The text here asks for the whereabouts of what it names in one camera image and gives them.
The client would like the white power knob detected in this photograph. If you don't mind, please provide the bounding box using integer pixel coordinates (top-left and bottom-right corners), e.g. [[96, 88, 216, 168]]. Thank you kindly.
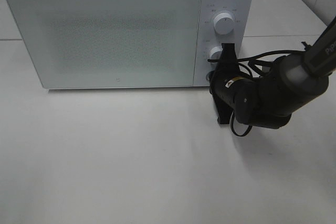
[[213, 11, 235, 35]]

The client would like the white microwave door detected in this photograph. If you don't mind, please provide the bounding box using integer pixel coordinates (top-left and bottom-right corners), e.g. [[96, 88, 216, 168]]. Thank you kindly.
[[7, 0, 200, 89]]

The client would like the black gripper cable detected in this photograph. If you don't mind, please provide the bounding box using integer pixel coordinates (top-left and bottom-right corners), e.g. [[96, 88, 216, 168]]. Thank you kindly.
[[206, 41, 309, 137]]

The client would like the white timer knob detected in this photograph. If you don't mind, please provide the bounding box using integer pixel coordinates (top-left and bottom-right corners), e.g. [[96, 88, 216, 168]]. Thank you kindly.
[[209, 46, 223, 60]]

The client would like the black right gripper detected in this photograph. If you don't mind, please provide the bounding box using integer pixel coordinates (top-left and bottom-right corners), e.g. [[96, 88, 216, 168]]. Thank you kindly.
[[209, 43, 243, 125]]

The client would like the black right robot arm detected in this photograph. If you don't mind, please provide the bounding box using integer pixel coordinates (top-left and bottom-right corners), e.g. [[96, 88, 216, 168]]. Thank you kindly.
[[209, 20, 335, 136]]

